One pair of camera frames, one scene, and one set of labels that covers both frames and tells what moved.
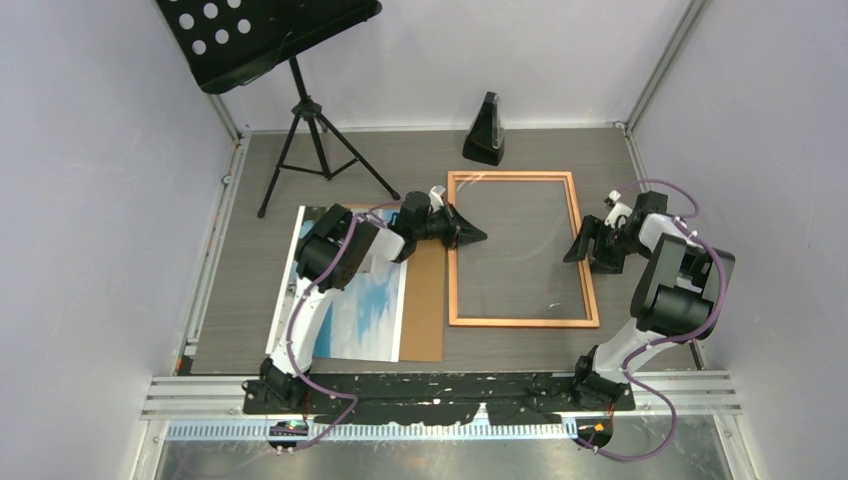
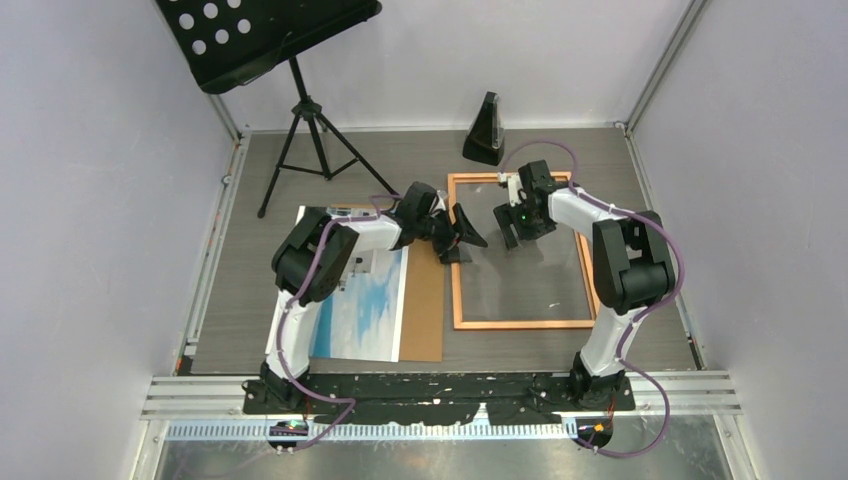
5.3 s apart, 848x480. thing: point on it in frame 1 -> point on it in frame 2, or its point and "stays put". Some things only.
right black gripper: (594, 228) -> (505, 217)
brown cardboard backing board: (423, 307) stays put
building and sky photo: (362, 319) stays put
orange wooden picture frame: (592, 319) stays put
